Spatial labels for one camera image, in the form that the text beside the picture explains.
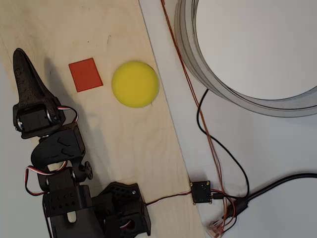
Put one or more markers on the yellow round foam disc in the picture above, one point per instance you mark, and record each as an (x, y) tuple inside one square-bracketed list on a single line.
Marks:
[(135, 84)]

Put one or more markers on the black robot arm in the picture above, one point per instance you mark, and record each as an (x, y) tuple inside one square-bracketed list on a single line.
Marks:
[(64, 146)]

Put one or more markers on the red square marker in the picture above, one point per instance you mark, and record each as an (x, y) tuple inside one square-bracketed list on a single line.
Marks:
[(85, 75)]

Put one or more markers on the grey round lamp base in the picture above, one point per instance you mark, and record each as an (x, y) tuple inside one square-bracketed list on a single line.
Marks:
[(188, 49)]

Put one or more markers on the small black circuit board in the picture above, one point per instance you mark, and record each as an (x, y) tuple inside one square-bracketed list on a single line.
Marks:
[(201, 192)]

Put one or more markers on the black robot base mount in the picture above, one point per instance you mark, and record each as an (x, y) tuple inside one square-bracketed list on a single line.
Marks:
[(121, 198)]

